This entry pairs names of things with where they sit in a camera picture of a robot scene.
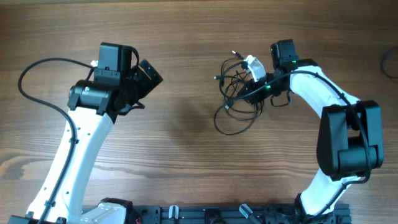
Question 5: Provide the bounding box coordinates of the black cable bundle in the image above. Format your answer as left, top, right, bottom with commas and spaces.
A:
213, 50, 265, 136

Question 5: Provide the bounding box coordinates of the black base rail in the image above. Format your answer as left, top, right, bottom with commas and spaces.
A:
82, 203, 352, 224

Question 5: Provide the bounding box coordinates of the separated black cable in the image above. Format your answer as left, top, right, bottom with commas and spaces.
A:
381, 45, 398, 79

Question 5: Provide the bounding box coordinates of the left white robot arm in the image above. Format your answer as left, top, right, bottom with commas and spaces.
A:
9, 42, 162, 223

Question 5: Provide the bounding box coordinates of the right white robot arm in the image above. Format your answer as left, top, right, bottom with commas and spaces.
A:
237, 39, 384, 222

